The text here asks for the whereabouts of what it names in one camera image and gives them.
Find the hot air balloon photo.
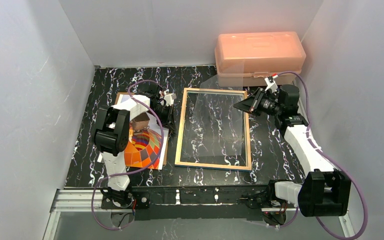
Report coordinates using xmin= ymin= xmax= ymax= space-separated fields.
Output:
xmin=101 ymin=93 xmax=169 ymax=174

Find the clear acrylic sheet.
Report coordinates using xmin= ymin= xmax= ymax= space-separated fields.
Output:
xmin=189 ymin=61 xmax=246 ymax=158

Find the blue wooden picture frame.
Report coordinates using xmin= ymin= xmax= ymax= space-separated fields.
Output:
xmin=175 ymin=87 xmax=252 ymax=171

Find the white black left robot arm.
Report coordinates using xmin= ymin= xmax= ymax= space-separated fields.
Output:
xmin=92 ymin=80 xmax=176 ymax=200

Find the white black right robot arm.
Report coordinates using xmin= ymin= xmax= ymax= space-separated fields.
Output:
xmin=233 ymin=84 xmax=351 ymax=217

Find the brown cardboard backing board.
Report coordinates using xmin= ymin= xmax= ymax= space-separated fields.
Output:
xmin=114 ymin=92 xmax=175 ymax=168

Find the orange translucent plastic box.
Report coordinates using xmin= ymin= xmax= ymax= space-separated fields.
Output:
xmin=214 ymin=31 xmax=306 ymax=87

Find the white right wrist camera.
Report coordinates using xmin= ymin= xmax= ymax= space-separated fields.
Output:
xmin=264 ymin=74 xmax=278 ymax=94

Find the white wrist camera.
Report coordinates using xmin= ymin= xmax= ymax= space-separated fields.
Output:
xmin=162 ymin=93 xmax=177 ymax=106
xmin=264 ymin=74 xmax=278 ymax=94

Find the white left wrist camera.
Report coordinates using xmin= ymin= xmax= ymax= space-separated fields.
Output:
xmin=162 ymin=93 xmax=177 ymax=106

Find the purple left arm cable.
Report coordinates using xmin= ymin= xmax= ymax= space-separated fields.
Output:
xmin=90 ymin=79 xmax=166 ymax=232

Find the aluminium rail base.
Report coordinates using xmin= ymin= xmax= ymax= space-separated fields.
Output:
xmin=42 ymin=188 xmax=357 ymax=240

